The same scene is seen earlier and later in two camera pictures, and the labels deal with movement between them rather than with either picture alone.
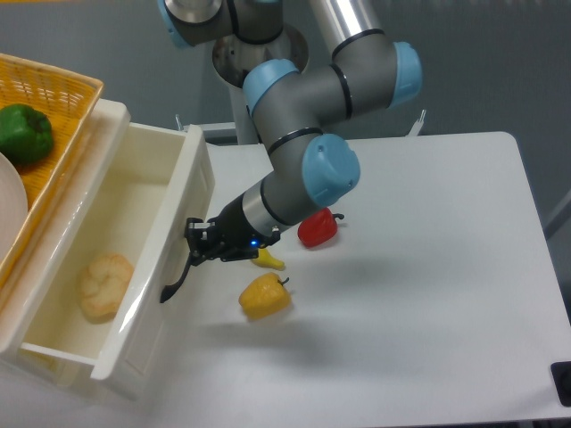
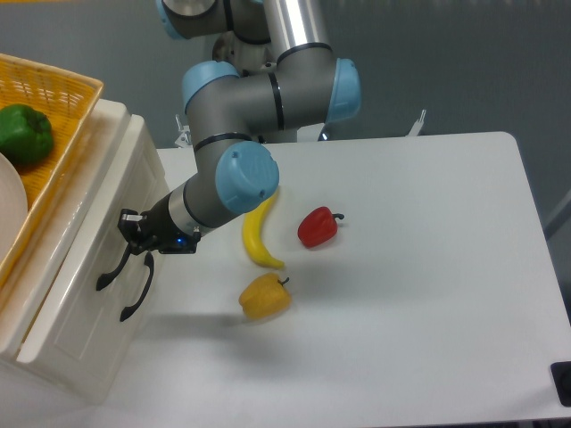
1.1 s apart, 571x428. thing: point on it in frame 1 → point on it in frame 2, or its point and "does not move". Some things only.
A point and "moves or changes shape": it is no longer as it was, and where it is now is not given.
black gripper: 227,236 → 160,231
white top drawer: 126,248 moves or changes shape
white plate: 13,204 does not move
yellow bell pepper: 266,296 does not move
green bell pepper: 26,135 does not move
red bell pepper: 319,227 does not move
